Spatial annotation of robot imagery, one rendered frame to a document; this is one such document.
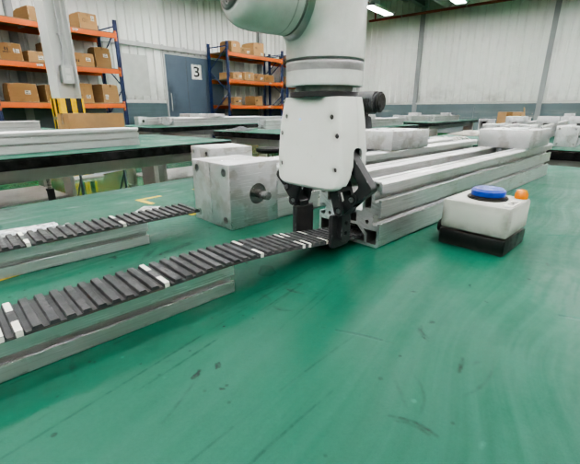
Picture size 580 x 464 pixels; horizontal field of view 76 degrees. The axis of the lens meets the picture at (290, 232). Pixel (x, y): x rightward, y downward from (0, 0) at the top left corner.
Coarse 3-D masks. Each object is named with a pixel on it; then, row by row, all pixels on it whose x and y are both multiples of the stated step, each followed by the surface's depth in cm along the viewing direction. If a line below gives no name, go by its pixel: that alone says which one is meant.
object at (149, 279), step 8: (144, 264) 34; (128, 272) 32; (136, 272) 32; (144, 272) 32; (152, 272) 32; (136, 280) 31; (144, 280) 30; (152, 280) 31; (160, 280) 30; (152, 288) 29; (160, 288) 30
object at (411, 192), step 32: (416, 160) 64; (448, 160) 72; (480, 160) 65; (512, 160) 80; (544, 160) 95; (320, 192) 52; (384, 192) 45; (416, 192) 51; (448, 192) 58; (320, 224) 53; (384, 224) 47; (416, 224) 53
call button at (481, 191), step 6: (474, 186) 48; (480, 186) 48; (486, 186) 48; (492, 186) 48; (474, 192) 47; (480, 192) 46; (486, 192) 46; (492, 192) 46; (498, 192) 45; (504, 192) 46
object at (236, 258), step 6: (210, 246) 38; (216, 246) 38; (222, 246) 38; (216, 252) 37; (222, 252) 36; (228, 252) 37; (234, 252) 37; (228, 258) 35; (234, 258) 35; (240, 258) 36; (246, 258) 35; (234, 264) 35
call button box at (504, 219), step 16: (464, 192) 51; (448, 208) 48; (464, 208) 46; (480, 208) 45; (496, 208) 43; (512, 208) 43; (528, 208) 48; (448, 224) 48; (464, 224) 46; (480, 224) 45; (496, 224) 44; (512, 224) 44; (448, 240) 48; (464, 240) 47; (480, 240) 46; (496, 240) 44; (512, 240) 46
